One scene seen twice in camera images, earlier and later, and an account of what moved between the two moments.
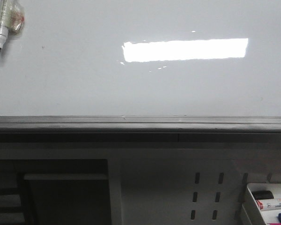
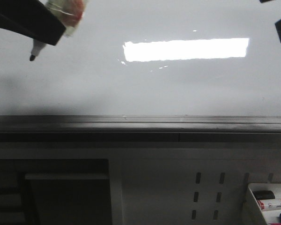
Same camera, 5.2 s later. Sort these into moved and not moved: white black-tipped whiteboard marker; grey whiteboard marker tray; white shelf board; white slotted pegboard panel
Moved: white black-tipped whiteboard marker
Not moved: grey whiteboard marker tray; white slotted pegboard panel; white shelf board
